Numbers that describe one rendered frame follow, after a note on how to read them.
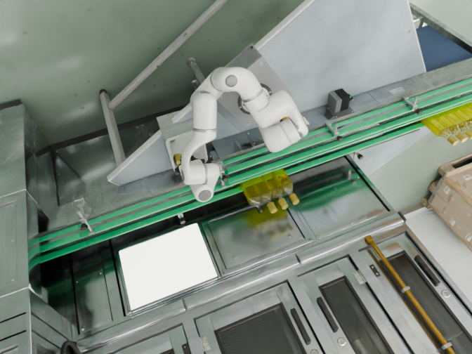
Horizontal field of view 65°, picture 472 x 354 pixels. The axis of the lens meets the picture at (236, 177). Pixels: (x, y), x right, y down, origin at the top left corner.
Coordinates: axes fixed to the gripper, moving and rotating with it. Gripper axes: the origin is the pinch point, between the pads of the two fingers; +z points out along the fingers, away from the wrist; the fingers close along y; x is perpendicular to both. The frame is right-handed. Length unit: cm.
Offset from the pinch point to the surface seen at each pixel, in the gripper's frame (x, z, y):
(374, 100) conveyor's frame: -9, 10, 105
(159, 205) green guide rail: -22.1, 4.9, -18.2
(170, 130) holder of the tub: 10.1, 11.7, -2.4
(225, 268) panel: -49, -23, 1
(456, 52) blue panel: -6, 28, 175
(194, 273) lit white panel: -46, -21, -13
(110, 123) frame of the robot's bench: 0, 61, -29
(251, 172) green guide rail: -20.4, 2.8, 29.0
